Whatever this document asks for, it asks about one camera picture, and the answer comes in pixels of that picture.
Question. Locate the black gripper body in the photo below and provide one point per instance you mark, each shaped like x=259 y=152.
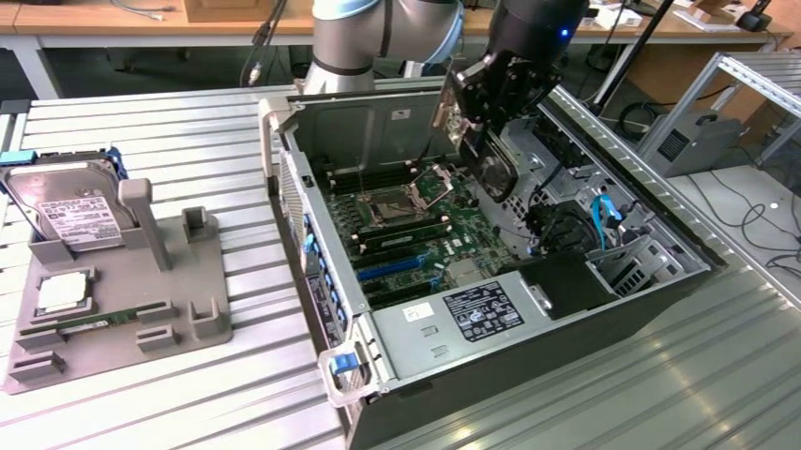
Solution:
x=538 y=28

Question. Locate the graphics card with black fan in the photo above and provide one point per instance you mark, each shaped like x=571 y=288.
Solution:
x=496 y=173

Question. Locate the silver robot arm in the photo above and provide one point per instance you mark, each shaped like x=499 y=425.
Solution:
x=349 y=37

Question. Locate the small white box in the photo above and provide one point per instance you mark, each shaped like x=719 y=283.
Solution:
x=619 y=19

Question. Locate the black tripod pole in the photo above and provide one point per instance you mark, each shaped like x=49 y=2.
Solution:
x=634 y=47

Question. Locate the metal socket cover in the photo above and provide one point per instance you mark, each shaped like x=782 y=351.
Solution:
x=431 y=183

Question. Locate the wooden desk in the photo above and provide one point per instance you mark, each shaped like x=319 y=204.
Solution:
x=93 y=19
x=663 y=28

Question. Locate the black RAM slot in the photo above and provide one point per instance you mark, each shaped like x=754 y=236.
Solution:
x=377 y=184
x=375 y=172

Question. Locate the thin locking lever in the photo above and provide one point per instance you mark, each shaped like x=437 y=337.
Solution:
x=363 y=178

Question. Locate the CPU socket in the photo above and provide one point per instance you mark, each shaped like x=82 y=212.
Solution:
x=393 y=208

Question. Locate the green motherboard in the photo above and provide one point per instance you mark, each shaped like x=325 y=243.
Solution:
x=463 y=225

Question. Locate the flat cardboard box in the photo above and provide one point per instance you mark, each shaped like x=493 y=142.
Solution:
x=712 y=7

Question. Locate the dark RAM stick with label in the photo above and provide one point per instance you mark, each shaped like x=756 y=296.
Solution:
x=400 y=240

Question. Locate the small black device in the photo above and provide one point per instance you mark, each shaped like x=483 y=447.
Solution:
x=750 y=21

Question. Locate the silver chipset heatsink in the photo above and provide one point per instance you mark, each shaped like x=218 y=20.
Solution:
x=465 y=273

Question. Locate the blue expansion slot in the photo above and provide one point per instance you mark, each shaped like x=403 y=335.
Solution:
x=387 y=268

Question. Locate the brown cardboard box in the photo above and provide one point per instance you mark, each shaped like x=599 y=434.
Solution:
x=249 y=9

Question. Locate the black expansion slot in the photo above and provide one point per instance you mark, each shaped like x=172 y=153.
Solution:
x=405 y=293
x=400 y=282

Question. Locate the metal disk bay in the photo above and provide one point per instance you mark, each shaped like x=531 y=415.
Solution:
x=631 y=276

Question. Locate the open black PC case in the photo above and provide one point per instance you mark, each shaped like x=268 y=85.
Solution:
x=626 y=328

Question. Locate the grey power supply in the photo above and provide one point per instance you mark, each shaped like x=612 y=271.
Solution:
x=405 y=342

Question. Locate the blue case latch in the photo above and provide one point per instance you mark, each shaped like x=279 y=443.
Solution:
x=344 y=365

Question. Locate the hard disk with blue caddy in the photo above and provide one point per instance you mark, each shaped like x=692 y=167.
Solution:
x=62 y=197

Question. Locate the green RAM stick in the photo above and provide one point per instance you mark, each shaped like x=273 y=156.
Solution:
x=93 y=321

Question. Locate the silver CPU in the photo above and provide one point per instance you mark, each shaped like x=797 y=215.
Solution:
x=61 y=291

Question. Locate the grey parts rack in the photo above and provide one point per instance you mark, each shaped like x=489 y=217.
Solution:
x=112 y=356

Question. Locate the aluminium profile frame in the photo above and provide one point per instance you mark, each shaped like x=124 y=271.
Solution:
x=738 y=63

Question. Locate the dark grey table bracket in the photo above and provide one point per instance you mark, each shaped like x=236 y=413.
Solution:
x=12 y=107

